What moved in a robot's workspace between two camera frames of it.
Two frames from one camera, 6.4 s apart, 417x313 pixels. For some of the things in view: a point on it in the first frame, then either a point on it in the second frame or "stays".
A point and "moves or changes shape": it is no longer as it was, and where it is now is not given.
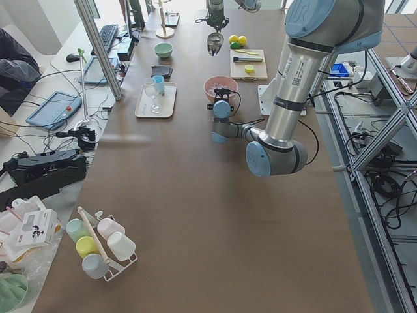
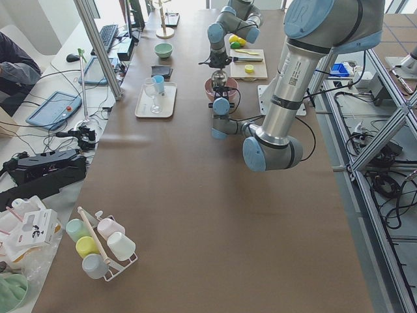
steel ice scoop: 215,42 moves or changes shape
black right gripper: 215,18 -> 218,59
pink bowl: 219,82 stays
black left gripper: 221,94 stays
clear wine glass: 151,89 stays
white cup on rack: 120,246 stays
